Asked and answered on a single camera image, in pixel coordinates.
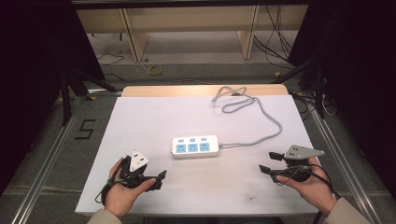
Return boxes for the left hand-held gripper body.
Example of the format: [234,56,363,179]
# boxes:
[119,149,158,189]

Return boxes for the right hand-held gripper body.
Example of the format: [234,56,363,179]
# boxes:
[281,144,326,183]

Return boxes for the person's left hand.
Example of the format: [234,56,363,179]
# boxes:
[104,157,157,219]

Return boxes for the person's right hand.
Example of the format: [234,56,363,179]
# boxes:
[276,156,338,217]

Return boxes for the white power strip blue sockets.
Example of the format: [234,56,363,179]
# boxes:
[170,134,220,160]

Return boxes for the black metal stand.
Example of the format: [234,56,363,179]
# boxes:
[272,55,327,120]
[60,66,123,127]

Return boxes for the light wooden table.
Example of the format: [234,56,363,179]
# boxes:
[120,83,290,98]

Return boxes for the dark curtain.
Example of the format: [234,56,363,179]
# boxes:
[0,0,106,197]
[287,0,396,190]

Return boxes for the grey power strip cable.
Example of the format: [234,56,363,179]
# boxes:
[211,86,283,149]

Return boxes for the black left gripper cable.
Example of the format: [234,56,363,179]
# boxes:
[94,157,129,206]

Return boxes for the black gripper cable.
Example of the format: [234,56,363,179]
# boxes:
[94,157,129,206]
[274,163,342,224]

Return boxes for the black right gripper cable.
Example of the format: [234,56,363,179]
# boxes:
[274,163,342,224]

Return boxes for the aluminium floor rail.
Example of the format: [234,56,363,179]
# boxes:
[10,94,87,224]
[306,98,385,224]

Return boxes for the yellow coiled cable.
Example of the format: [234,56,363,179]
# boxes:
[147,63,163,77]

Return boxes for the black floor cable bundle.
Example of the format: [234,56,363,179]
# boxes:
[252,5,297,70]

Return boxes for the thin black floor cable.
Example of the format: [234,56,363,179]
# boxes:
[95,51,126,67]

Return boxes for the beige wooden desk frame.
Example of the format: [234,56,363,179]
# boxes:
[76,4,310,63]

